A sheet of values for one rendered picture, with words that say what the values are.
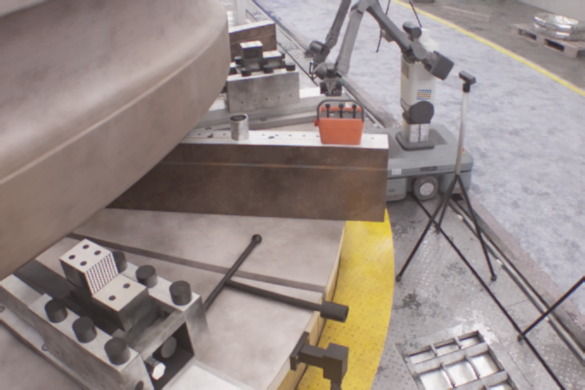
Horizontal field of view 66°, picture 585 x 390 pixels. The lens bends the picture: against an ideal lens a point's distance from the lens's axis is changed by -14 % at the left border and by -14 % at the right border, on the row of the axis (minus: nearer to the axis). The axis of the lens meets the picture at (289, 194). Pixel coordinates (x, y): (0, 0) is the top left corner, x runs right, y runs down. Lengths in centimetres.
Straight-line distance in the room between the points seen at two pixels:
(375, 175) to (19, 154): 146
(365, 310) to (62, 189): 146
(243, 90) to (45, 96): 178
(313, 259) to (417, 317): 56
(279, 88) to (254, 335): 175
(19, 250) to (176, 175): 115
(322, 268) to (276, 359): 51
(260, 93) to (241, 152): 95
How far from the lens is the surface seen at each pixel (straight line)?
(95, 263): 143
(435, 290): 251
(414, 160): 302
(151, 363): 147
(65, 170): 149
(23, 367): 200
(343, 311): 186
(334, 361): 176
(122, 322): 141
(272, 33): 450
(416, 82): 294
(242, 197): 238
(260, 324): 189
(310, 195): 232
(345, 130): 216
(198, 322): 153
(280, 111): 332
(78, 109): 161
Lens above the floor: 167
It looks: 32 degrees down
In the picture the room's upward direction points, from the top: 3 degrees counter-clockwise
